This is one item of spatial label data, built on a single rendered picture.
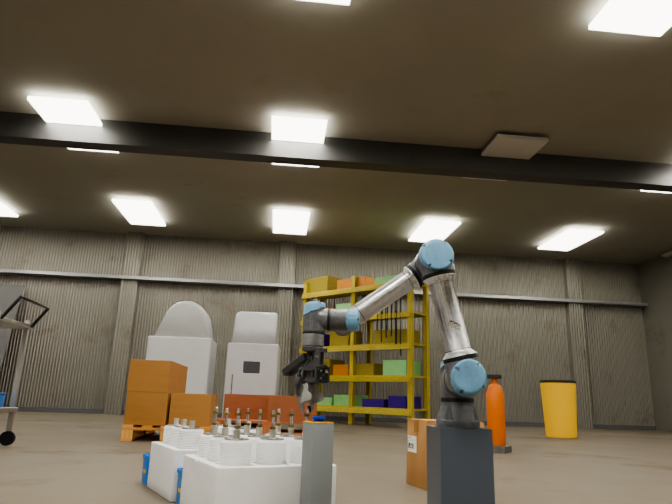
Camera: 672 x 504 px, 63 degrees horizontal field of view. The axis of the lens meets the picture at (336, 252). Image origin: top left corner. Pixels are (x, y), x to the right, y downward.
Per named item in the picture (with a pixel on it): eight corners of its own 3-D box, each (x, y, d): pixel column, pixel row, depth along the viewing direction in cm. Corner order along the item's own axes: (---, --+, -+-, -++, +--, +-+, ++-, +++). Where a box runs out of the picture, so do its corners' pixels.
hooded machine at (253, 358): (276, 429, 679) (283, 308, 718) (220, 428, 672) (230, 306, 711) (276, 426, 752) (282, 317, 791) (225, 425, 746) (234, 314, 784)
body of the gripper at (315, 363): (314, 383, 178) (316, 345, 181) (295, 383, 184) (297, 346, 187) (330, 384, 184) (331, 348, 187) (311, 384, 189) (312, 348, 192)
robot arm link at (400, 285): (429, 249, 215) (325, 319, 208) (434, 241, 205) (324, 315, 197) (447, 273, 213) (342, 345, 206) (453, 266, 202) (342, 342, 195)
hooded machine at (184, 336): (134, 425, 669) (149, 297, 709) (146, 422, 733) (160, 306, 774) (203, 427, 676) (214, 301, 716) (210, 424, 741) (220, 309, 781)
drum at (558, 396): (587, 439, 700) (583, 380, 719) (553, 438, 695) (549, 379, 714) (568, 436, 745) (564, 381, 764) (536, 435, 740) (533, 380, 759)
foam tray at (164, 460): (234, 482, 251) (237, 440, 256) (269, 496, 219) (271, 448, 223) (146, 486, 232) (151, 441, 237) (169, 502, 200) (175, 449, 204)
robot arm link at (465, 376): (481, 393, 191) (442, 244, 204) (493, 392, 176) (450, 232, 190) (448, 400, 190) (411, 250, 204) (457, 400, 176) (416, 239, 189)
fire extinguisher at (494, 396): (504, 450, 476) (500, 375, 493) (520, 453, 450) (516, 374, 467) (474, 450, 471) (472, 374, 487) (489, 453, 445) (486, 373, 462)
